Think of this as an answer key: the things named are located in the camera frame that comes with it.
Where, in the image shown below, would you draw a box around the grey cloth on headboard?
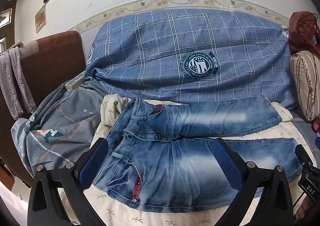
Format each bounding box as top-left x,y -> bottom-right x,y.
1,47 -> 36,120

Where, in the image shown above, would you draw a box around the person right hand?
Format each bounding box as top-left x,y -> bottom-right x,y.
295,196 -> 315,220

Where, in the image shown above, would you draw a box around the cream leaf-print blanket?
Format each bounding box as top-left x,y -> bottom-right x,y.
85,94 -> 319,226

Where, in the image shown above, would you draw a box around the blue plaid bolster pillow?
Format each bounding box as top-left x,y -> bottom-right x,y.
86,9 -> 298,109

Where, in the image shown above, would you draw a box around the small wall picture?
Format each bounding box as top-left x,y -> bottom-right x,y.
35,5 -> 46,33

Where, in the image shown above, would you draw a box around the wooden window door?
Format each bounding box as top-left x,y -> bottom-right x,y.
0,0 -> 17,52

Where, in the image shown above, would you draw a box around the small red box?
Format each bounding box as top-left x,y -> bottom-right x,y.
311,119 -> 320,133

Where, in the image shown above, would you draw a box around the grey patterned duvet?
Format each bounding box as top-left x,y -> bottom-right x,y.
11,80 -> 107,176

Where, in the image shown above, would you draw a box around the beige striped floral pillow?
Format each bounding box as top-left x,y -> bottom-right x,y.
290,50 -> 319,121

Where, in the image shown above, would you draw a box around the blue denim jeans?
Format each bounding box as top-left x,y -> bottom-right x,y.
93,95 -> 301,212

